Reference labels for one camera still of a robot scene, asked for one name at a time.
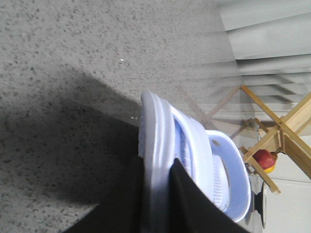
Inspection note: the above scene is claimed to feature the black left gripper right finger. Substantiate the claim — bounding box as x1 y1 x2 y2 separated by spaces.
168 159 247 233

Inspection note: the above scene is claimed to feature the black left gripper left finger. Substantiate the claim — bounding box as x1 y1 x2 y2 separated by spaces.
65 156 144 233

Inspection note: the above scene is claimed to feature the light blue slipper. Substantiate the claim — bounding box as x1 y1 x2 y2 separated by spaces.
206 130 251 222
138 90 214 233

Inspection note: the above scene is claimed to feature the red yellow apple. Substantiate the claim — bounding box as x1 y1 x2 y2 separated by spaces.
253 149 278 173

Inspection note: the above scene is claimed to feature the wooden folding rack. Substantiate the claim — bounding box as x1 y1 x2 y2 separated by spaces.
206 84 311 195

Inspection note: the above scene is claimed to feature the pale green curtain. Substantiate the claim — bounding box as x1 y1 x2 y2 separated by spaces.
216 0 311 116

